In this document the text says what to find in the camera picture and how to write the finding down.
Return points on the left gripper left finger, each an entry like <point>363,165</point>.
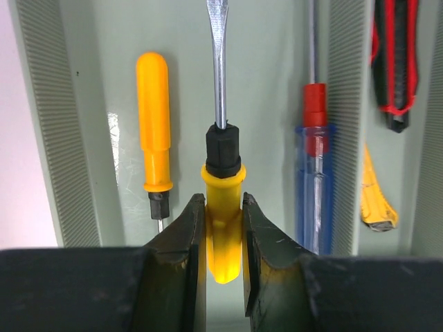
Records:
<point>172,293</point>

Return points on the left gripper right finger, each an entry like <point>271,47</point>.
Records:
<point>275,297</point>

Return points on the yellow handle screwdriver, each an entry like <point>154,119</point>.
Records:
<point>223,172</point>
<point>155,132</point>

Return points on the yellow utility knife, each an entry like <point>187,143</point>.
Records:
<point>376,212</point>

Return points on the blue red precision screwdriver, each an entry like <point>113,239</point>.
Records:
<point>315,179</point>

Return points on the green cantilever tool box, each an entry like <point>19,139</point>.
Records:
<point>79,61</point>

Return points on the large red utility knife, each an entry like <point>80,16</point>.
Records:
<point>394,60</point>

